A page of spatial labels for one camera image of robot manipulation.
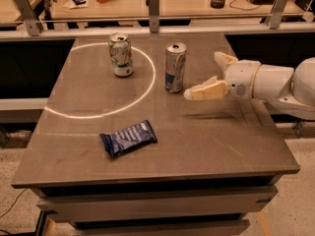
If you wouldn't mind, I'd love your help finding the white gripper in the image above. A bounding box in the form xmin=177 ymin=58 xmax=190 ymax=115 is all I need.
xmin=183 ymin=51 xmax=261 ymax=101

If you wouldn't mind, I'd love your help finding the silver blue redbull can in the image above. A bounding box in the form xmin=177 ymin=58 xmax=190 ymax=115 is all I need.
xmin=165 ymin=42 xmax=187 ymax=93

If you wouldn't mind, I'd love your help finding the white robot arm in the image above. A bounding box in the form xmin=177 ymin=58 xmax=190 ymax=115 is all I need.
xmin=183 ymin=51 xmax=315 ymax=120

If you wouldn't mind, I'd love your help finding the blue rxbar wrapper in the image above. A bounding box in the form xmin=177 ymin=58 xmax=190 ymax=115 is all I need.
xmin=99 ymin=120 xmax=158 ymax=158

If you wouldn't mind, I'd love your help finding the green white soda can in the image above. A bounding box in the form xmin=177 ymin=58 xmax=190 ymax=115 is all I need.
xmin=108 ymin=32 xmax=134 ymax=77

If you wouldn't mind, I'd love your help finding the black mesh pen cup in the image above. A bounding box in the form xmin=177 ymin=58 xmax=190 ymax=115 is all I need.
xmin=211 ymin=0 xmax=225 ymax=9

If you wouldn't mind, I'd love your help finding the grey drawer front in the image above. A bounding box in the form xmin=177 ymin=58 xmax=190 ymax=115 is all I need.
xmin=38 ymin=186 xmax=278 ymax=222

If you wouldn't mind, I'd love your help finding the black desk cable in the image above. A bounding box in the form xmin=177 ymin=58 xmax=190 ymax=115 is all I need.
xmin=228 ymin=0 xmax=264 ymax=12

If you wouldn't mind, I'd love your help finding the middle metal bracket post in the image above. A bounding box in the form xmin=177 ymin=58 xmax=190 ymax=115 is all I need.
xmin=148 ymin=0 xmax=159 ymax=32

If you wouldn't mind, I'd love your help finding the metal bracket post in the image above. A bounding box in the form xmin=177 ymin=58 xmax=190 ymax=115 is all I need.
xmin=14 ymin=0 xmax=42 ymax=36
xmin=266 ymin=0 xmax=288 ymax=30
xmin=148 ymin=0 xmax=159 ymax=32

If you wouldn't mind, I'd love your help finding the right metal bracket post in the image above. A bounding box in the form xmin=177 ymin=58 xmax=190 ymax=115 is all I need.
xmin=266 ymin=0 xmax=288 ymax=30

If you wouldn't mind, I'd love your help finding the horizontal metal rail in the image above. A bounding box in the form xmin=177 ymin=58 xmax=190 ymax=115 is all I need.
xmin=0 ymin=22 xmax=315 ymax=42

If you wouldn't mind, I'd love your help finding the left metal bracket post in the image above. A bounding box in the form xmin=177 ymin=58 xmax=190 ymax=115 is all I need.
xmin=14 ymin=0 xmax=42 ymax=36

